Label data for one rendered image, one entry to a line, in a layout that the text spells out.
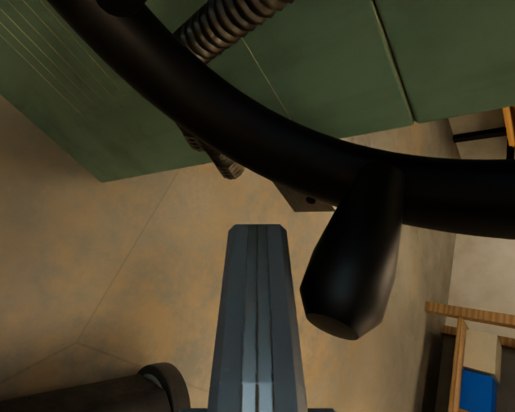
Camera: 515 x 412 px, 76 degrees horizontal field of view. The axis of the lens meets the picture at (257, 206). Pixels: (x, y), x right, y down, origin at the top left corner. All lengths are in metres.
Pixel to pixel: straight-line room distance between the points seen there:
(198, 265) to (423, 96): 0.82
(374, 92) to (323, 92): 0.05
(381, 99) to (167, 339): 0.84
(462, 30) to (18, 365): 0.88
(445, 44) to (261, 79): 0.17
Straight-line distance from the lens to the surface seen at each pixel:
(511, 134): 3.31
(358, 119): 0.36
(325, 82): 0.34
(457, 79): 0.32
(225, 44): 0.20
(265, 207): 1.22
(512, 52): 0.31
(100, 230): 0.87
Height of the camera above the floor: 0.81
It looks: 43 degrees down
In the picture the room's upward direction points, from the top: 88 degrees clockwise
